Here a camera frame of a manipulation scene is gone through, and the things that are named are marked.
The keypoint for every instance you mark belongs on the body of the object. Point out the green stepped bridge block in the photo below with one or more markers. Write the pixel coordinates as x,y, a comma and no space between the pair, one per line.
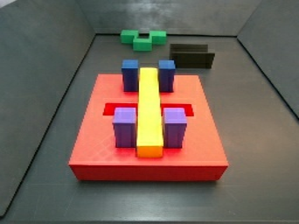
144,44

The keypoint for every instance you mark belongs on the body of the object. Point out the red base board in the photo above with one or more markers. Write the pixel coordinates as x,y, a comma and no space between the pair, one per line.
98,160

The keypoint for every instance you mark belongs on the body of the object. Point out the black angle fixture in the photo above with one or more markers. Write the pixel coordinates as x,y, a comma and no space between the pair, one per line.
192,56

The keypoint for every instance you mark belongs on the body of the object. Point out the yellow long bar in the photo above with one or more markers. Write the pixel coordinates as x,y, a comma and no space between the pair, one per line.
150,139

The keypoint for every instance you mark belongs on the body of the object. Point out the purple right front post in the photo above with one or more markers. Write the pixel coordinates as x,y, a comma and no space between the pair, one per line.
174,127

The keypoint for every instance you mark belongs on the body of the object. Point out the purple post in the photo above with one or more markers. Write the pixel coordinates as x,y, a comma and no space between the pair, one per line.
174,127
125,127

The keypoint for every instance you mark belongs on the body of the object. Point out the purple left front post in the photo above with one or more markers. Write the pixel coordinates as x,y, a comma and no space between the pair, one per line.
125,127

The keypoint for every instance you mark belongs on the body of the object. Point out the blue right rear post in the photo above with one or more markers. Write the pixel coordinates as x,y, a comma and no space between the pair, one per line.
166,75

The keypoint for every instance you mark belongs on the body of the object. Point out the blue post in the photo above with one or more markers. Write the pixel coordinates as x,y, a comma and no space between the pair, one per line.
130,74
166,75

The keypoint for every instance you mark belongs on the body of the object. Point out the blue left rear post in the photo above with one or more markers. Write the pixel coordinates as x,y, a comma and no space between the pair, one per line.
130,74

